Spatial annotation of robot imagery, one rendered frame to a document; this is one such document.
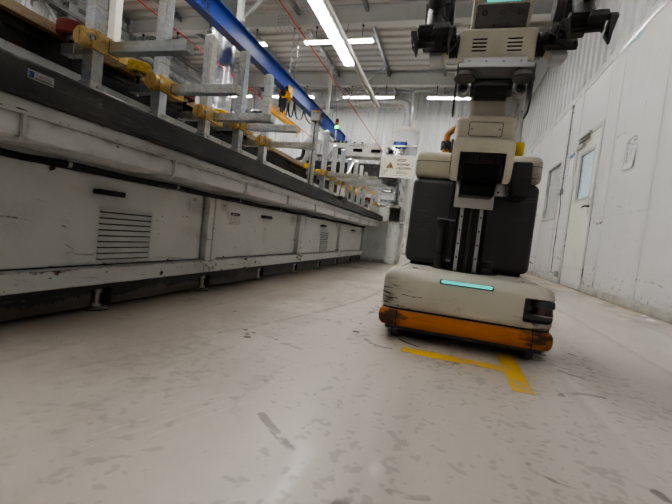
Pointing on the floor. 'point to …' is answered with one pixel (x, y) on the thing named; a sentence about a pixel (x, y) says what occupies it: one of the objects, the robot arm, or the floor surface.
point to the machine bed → (135, 219)
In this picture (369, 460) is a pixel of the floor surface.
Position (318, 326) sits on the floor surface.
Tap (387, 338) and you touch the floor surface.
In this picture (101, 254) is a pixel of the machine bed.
